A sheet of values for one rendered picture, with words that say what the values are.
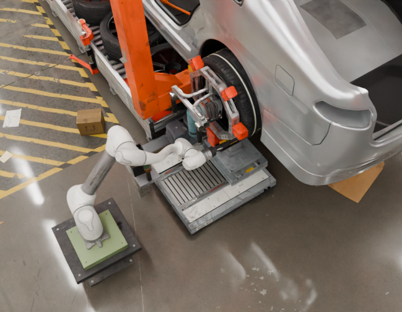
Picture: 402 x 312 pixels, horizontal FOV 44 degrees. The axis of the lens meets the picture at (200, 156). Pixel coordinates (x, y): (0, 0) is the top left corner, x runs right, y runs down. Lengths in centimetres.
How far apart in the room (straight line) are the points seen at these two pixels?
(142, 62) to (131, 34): 28
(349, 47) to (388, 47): 32
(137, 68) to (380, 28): 187
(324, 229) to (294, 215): 26
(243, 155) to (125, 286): 139
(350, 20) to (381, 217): 156
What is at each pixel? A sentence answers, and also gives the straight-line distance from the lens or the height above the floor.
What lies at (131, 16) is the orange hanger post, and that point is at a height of 150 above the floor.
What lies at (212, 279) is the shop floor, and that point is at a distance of 377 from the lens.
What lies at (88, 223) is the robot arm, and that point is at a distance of 343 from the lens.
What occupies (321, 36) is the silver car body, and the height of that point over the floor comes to 104.
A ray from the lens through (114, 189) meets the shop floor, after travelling 426.
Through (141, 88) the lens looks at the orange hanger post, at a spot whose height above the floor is 86.
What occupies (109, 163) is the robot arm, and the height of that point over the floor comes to 85.
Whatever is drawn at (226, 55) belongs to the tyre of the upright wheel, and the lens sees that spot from 347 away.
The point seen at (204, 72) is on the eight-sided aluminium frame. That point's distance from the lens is 343.
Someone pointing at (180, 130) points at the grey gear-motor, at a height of 40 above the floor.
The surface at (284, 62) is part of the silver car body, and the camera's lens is 281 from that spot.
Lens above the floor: 348
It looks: 53 degrees down
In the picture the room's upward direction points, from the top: 4 degrees counter-clockwise
